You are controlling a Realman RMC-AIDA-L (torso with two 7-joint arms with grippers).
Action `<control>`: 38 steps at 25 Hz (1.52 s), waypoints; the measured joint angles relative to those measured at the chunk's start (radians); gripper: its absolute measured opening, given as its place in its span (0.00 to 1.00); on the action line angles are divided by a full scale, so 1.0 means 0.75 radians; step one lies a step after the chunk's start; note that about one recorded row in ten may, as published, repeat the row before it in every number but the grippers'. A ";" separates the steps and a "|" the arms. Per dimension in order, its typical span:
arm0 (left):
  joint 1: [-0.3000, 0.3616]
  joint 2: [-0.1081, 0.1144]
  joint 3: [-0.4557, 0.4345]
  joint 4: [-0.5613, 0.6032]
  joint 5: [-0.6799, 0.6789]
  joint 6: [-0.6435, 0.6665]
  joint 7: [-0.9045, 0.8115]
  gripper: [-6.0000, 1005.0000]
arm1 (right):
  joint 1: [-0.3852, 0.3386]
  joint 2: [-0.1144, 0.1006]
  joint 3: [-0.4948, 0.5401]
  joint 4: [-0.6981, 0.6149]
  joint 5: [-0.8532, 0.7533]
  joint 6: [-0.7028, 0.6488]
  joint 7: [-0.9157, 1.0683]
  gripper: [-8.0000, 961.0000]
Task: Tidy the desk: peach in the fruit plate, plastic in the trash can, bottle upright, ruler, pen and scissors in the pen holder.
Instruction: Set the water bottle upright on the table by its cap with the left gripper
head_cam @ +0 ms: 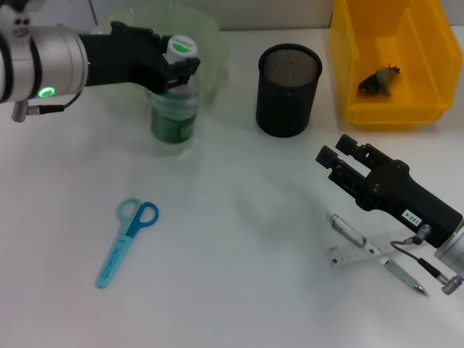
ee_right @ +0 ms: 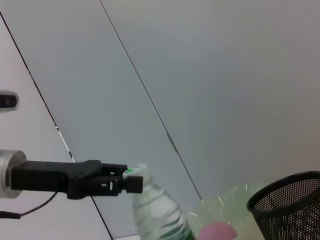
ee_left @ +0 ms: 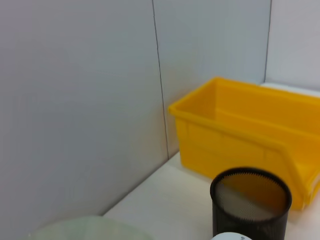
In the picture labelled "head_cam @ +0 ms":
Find yellow plastic storage bin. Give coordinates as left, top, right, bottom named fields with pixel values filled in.
left=328, top=0, right=464, bottom=131

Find right gripper cable with plugs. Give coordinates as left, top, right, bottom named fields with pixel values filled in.
left=389, top=223, right=464, bottom=297

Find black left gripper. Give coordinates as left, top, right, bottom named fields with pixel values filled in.
left=78, top=21, right=202, bottom=94

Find green plastic wrapper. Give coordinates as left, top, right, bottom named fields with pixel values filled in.
left=357, top=63, right=402, bottom=96

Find translucent green fruit bowl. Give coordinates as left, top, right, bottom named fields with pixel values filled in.
left=88, top=5, right=231, bottom=110

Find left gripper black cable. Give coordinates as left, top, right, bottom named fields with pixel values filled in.
left=10, top=90, right=85, bottom=123

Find clear water bottle green label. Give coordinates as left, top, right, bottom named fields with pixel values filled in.
left=150, top=34, right=202, bottom=155

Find black mesh pen cup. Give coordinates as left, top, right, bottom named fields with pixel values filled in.
left=255, top=43, right=323, bottom=138

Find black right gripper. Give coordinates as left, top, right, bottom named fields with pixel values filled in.
left=315, top=133, right=464, bottom=248

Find silver white ballpoint pen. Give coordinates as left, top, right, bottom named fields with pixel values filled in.
left=328, top=212, right=429, bottom=297

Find clear plastic ruler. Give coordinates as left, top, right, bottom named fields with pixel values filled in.
left=325, top=231, right=415, bottom=274

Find blue sheathed scissors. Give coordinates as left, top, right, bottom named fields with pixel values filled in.
left=96, top=197, right=160, bottom=290

